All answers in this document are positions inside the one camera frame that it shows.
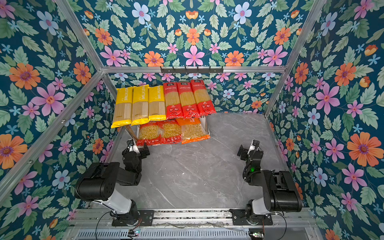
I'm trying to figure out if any red spaghetti pack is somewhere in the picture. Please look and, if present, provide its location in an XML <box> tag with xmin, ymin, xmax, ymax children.
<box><xmin>191</xmin><ymin>80</ymin><xmax>217</xmax><ymax>116</ymax></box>
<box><xmin>177</xmin><ymin>82</ymin><xmax>200</xmax><ymax>119</ymax></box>
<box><xmin>163</xmin><ymin>83</ymin><xmax>183</xmax><ymax>120</ymax></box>

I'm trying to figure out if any black hook rail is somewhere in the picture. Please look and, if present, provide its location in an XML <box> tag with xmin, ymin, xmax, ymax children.
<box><xmin>160</xmin><ymin>67</ymin><xmax>224</xmax><ymax>74</ymax></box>

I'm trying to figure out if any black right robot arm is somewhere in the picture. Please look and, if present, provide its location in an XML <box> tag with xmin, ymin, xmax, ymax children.
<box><xmin>237</xmin><ymin>140</ymin><xmax>303</xmax><ymax>225</ymax></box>

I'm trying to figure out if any white two-tier shelf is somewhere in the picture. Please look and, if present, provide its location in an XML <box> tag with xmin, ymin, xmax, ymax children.
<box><xmin>122</xmin><ymin>115</ymin><xmax>210</xmax><ymax>144</ymax></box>

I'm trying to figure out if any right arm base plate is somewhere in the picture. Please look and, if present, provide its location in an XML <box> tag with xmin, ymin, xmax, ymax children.
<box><xmin>229</xmin><ymin>209</ymin><xmax>273</xmax><ymax>226</ymax></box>

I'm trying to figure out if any red macaroni bag front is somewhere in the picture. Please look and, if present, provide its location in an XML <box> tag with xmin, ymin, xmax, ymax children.
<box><xmin>158</xmin><ymin>120</ymin><xmax>182</xmax><ymax>145</ymax></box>

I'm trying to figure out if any aluminium front rail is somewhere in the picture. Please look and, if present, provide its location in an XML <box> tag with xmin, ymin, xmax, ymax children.
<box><xmin>70</xmin><ymin>208</ymin><xmax>318</xmax><ymax>228</ymax></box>

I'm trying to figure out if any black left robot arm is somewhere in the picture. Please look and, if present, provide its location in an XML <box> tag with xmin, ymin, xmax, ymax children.
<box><xmin>75</xmin><ymin>140</ymin><xmax>150</xmax><ymax>226</ymax></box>

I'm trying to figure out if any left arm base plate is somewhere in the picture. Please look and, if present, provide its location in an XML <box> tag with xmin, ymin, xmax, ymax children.
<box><xmin>112</xmin><ymin>210</ymin><xmax>155</xmax><ymax>227</ymax></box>

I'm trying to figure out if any orange macaroni bag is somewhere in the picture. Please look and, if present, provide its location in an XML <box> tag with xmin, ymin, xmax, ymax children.
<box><xmin>176</xmin><ymin>118</ymin><xmax>210</xmax><ymax>145</ymax></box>

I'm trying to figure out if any yellow spaghetti pack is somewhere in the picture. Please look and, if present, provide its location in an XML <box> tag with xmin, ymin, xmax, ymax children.
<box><xmin>149</xmin><ymin>86</ymin><xmax>167</xmax><ymax>122</ymax></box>
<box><xmin>111</xmin><ymin>87</ymin><xmax>134</xmax><ymax>129</ymax></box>
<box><xmin>132</xmin><ymin>85</ymin><xmax>149</xmax><ymax>126</ymax></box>

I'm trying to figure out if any red macaroni bag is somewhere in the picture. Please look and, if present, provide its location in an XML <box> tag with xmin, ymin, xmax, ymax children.
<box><xmin>158</xmin><ymin>120</ymin><xmax>182</xmax><ymax>145</ymax></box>
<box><xmin>137</xmin><ymin>122</ymin><xmax>161</xmax><ymax>146</ymax></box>

